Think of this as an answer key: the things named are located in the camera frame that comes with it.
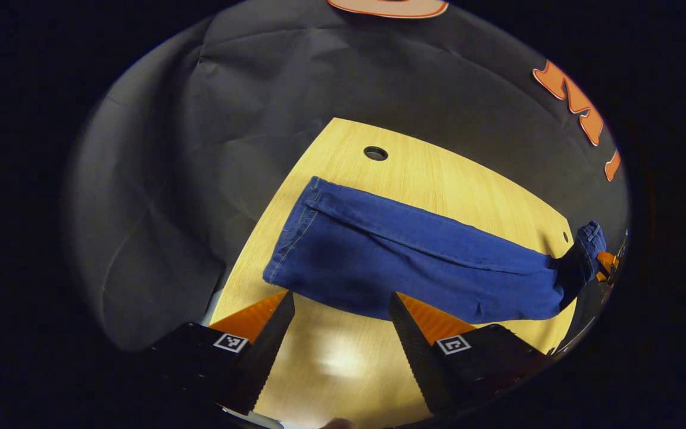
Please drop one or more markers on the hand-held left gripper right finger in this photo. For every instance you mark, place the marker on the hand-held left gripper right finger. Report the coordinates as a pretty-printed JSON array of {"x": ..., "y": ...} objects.
[{"x": 414, "y": 351}]

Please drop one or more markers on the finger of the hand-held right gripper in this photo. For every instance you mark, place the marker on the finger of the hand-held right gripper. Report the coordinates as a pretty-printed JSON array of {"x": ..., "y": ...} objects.
[{"x": 575, "y": 274}]

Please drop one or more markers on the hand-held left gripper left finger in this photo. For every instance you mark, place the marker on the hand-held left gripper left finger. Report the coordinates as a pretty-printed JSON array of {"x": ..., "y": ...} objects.
[{"x": 271, "y": 345}]

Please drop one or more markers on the blue denim jeans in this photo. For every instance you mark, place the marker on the blue denim jeans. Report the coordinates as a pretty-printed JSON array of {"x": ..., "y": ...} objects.
[{"x": 408, "y": 262}]

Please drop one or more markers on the black backdrop cloth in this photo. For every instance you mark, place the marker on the black backdrop cloth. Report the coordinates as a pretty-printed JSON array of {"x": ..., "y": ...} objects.
[{"x": 200, "y": 149}]

